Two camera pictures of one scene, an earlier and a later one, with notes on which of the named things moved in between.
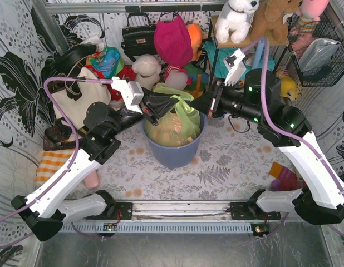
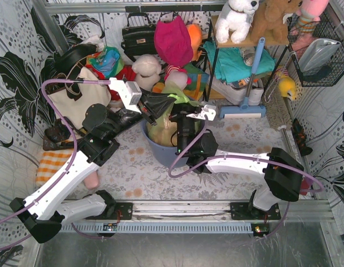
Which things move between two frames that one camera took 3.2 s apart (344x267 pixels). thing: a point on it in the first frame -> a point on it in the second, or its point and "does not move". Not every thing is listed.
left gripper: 148,109 does not move
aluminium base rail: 181,210 does not move
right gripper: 215,100 -> 185,117
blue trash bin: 175,157 does not move
